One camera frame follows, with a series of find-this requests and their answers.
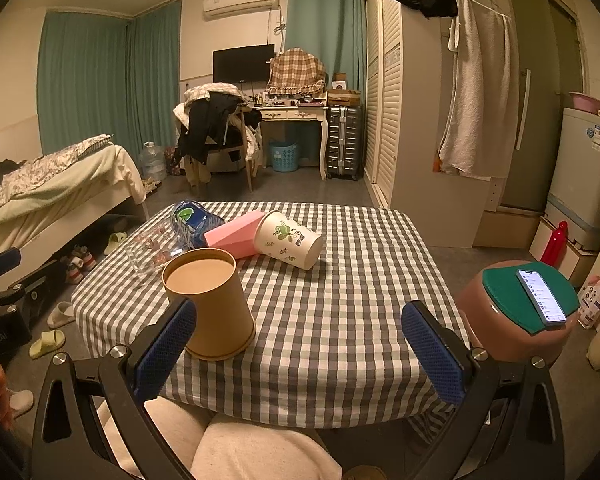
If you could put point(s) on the pair of sneakers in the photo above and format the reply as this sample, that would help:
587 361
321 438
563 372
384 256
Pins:
77 265

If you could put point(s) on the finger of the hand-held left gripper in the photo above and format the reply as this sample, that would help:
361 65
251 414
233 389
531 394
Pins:
0 262
27 286

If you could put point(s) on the green slipper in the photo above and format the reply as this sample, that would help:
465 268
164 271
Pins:
47 344

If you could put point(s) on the grey hard suitcase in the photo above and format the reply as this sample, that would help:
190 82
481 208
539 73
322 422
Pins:
344 142

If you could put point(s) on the pile of clothes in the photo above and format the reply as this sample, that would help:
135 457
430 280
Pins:
205 120

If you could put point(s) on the smartphone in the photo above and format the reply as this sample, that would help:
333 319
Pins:
542 297

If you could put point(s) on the cardboard box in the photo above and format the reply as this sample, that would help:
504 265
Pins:
344 96

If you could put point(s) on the wooden chair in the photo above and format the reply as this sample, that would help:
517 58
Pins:
247 160

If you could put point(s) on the grey checkered tablecloth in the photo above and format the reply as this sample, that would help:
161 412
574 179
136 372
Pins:
330 310

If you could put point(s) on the green stool cushion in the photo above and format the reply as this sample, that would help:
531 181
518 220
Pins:
502 295

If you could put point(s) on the person's beige trousers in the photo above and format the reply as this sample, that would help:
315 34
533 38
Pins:
240 450

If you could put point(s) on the blue patterned cup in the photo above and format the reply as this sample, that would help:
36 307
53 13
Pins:
192 220

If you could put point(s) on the blue laundry basket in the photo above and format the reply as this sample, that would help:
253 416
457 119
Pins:
282 156

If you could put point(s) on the white louvred wardrobe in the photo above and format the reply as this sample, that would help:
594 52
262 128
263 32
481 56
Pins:
415 110

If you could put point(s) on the black garment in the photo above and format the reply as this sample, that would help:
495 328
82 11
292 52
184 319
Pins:
7 169

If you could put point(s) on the small white fridge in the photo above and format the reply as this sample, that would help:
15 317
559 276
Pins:
580 175

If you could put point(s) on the plaid cloth cover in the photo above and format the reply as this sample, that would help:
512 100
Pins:
296 72

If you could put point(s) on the brown paper cup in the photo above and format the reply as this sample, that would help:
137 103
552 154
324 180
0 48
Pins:
215 310

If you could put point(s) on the black television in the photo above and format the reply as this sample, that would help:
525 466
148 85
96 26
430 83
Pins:
242 62

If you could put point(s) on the white slipper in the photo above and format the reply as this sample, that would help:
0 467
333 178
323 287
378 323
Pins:
60 316
20 402

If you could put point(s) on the frosted glass door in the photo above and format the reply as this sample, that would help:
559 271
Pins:
540 85

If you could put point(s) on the wide teal curtain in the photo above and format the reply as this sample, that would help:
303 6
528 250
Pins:
95 80

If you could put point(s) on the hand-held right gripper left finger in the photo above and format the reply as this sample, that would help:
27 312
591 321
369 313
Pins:
162 355

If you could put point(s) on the red bottle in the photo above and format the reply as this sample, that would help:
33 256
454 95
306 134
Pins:
556 245

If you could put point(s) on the yellow slipper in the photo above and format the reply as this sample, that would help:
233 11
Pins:
115 242

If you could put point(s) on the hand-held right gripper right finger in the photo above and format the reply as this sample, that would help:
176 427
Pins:
432 355

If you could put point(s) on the white storage box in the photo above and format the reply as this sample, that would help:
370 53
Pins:
577 260

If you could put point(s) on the large water jug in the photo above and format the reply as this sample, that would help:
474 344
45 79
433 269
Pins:
152 161

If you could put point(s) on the pink faceted cup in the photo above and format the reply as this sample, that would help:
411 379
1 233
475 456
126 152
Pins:
230 237

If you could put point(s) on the white floral paper cup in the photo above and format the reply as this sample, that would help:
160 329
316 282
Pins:
285 240

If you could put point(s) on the clear glass cup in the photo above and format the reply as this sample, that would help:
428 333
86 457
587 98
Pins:
150 255

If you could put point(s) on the white dressing desk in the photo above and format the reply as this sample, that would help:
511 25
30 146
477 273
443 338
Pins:
292 115

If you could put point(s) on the brown round stool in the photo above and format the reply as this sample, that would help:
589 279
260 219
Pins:
480 305

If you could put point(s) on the printed white packet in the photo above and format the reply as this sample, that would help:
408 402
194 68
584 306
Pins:
594 302

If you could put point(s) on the narrow teal curtain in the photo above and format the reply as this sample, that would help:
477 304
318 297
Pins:
325 20

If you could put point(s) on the beige hanging towel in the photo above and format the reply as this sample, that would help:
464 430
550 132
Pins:
477 90

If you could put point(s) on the bed with floral bedding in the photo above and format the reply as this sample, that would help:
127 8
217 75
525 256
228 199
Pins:
55 185

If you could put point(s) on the pink basin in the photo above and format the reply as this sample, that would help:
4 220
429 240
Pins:
586 102

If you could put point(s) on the white air conditioner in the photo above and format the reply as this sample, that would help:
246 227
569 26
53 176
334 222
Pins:
240 2

